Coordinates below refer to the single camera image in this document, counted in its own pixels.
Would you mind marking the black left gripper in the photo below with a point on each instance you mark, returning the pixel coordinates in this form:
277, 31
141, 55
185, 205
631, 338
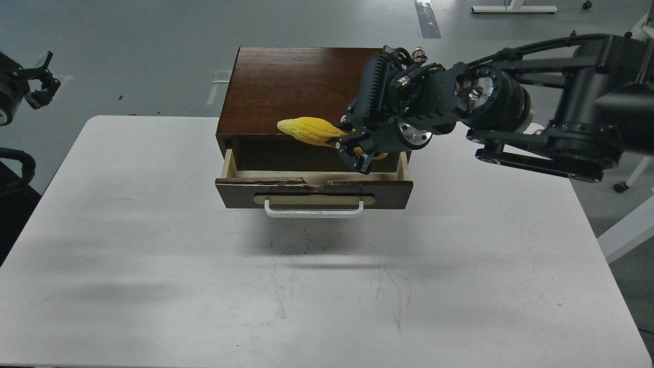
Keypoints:
14, 87

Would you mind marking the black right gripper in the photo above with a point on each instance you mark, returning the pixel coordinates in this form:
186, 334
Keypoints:
402, 101

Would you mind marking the yellow plastic corn cob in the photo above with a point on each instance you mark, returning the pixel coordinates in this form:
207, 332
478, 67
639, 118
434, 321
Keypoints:
312, 131

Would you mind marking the wooden drawer with white handle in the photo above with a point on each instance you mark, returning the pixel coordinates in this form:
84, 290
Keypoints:
315, 194

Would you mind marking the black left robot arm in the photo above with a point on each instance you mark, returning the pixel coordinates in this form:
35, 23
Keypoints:
37, 86

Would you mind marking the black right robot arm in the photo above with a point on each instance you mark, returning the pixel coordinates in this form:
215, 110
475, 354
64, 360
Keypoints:
567, 107

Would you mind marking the dark wooden cabinet box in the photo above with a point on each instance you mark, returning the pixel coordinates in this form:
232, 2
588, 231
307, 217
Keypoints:
272, 84

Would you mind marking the grey floor tape strip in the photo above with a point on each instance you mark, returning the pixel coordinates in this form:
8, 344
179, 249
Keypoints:
427, 21

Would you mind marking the white table base far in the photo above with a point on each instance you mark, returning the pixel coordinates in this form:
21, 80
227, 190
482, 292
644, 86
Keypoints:
514, 7

